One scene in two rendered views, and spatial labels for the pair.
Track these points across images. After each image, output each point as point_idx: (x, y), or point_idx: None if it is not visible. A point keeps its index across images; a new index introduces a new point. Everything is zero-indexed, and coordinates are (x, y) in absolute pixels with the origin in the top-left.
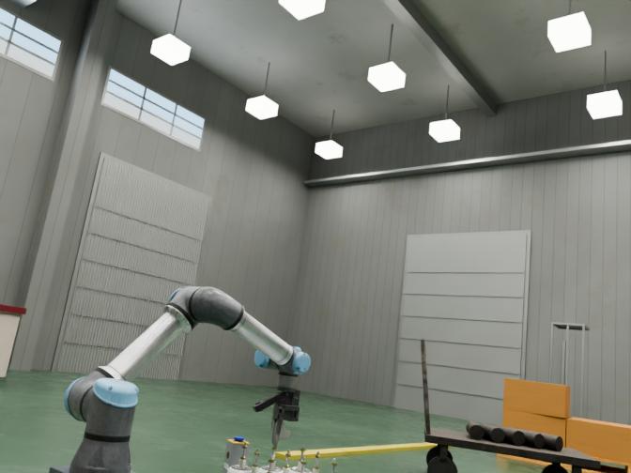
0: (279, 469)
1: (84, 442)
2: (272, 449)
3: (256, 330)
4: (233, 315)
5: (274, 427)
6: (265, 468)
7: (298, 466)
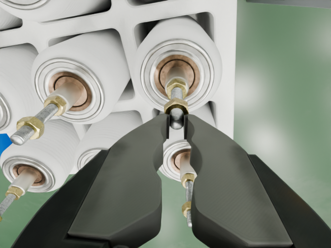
0: (165, 101)
1: None
2: (171, 100)
3: None
4: None
5: (196, 181)
6: (157, 47)
7: (187, 161)
